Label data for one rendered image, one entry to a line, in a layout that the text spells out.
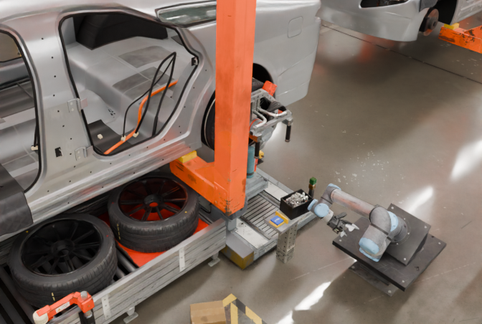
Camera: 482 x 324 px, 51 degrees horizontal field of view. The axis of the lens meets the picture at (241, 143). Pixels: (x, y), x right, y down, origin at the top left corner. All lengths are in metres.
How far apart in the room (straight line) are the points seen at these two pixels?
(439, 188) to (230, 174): 2.39
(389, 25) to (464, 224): 2.33
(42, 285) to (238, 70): 1.73
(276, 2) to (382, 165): 2.10
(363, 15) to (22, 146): 3.79
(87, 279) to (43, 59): 1.34
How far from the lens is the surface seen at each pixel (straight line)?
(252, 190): 4.39
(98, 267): 3.38
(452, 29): 6.91
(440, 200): 4.98
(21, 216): 3.27
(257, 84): 3.90
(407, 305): 4.00
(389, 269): 3.76
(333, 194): 3.43
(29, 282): 3.41
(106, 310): 3.47
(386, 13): 5.88
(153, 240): 3.62
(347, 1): 5.98
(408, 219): 3.87
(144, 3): 3.26
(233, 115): 3.11
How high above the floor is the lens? 2.97
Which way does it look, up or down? 35 degrees down
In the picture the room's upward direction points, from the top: 3 degrees clockwise
